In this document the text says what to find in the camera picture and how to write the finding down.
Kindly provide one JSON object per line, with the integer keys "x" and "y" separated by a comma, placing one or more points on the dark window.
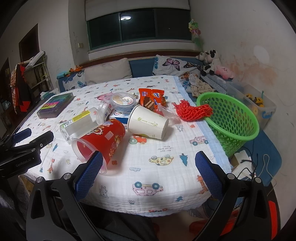
{"x": 139, "y": 25}

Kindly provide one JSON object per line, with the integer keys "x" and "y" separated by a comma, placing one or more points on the beige patterned clothes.
{"x": 198, "y": 87}

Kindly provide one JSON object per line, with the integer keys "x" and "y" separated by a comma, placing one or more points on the left butterfly pillow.
{"x": 75, "y": 80}

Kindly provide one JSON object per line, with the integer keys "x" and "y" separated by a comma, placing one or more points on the blue floor mat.
{"x": 265, "y": 156}

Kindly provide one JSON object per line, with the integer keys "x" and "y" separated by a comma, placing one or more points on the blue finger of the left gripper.
{"x": 18, "y": 137}

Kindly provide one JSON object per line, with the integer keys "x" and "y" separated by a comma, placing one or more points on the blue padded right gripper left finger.
{"x": 85, "y": 175}

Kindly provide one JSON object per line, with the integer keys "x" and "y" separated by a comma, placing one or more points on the red foam fruit net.
{"x": 190, "y": 113}

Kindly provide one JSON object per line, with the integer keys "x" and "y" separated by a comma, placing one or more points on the colourful wall decoration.
{"x": 196, "y": 34}

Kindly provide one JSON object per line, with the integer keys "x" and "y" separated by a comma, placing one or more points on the white paper cup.
{"x": 143, "y": 121}

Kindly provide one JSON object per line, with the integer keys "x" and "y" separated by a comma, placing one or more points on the clear round lidded container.
{"x": 119, "y": 101}

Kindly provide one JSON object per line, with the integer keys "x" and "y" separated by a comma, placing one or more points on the white cartoon print blanket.
{"x": 145, "y": 176}

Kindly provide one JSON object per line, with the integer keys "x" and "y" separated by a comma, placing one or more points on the pink plush toy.
{"x": 224, "y": 72}

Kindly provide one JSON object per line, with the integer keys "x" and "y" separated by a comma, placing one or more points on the butterfly print pillow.
{"x": 164, "y": 65}

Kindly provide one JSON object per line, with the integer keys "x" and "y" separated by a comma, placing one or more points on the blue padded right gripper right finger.
{"x": 210, "y": 173}

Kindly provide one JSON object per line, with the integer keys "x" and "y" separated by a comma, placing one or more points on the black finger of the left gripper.
{"x": 38, "y": 143}

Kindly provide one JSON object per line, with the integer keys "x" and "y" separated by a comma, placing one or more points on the green plastic mesh basket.
{"x": 232, "y": 122}

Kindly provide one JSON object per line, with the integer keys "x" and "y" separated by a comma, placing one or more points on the orange toy on headboard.
{"x": 76, "y": 70}

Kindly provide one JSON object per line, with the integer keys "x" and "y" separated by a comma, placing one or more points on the blue white patterned cloth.
{"x": 216, "y": 83}

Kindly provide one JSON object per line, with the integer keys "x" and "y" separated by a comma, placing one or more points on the beige pillow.
{"x": 115, "y": 70}

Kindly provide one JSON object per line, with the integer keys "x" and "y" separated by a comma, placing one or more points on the black white cow plush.
{"x": 210, "y": 60}

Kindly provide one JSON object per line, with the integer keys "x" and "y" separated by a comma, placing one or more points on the orange snack wrapper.
{"x": 152, "y": 99}

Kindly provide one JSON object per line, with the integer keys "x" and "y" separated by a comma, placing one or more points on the clear plastic bottle yellow label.
{"x": 79, "y": 125}

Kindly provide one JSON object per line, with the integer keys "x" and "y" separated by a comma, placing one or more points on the colourful dark box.
{"x": 53, "y": 107}

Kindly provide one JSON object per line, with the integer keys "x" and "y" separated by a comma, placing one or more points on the red paper cup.
{"x": 105, "y": 138}

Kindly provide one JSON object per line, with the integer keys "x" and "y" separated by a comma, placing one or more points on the blue white milk carton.
{"x": 122, "y": 117}

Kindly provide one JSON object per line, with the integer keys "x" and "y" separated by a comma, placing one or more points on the clear plastic toy bin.
{"x": 262, "y": 107}

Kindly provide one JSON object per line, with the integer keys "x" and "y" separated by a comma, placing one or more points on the metal shelf rack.
{"x": 37, "y": 75}

